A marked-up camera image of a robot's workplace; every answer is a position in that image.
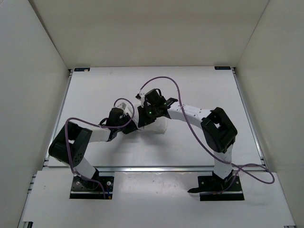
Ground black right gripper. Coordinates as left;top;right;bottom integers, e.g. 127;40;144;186
138;104;159;128

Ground white fabric skirt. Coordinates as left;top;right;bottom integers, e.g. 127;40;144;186
132;104;168;134

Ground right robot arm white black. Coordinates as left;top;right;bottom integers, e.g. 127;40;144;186
136;89;238;190

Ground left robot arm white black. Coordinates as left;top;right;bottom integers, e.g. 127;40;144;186
48;107;137;191

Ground black left corner label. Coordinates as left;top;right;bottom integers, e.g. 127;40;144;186
74;67;90;72

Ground black corner label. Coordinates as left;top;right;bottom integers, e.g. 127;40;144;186
74;67;90;72
214;66;231;70

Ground black right corner label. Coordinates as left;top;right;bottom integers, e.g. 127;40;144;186
214;66;231;70

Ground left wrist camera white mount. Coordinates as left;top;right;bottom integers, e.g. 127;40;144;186
118;102;127;112

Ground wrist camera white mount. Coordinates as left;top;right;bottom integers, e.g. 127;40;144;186
135;90;148;108
118;102;127;112

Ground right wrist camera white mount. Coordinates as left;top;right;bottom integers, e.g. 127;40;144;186
135;90;148;108

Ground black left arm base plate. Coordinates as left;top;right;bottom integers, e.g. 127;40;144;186
69;172;114;200

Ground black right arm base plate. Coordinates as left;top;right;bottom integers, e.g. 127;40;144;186
188;172;245;201

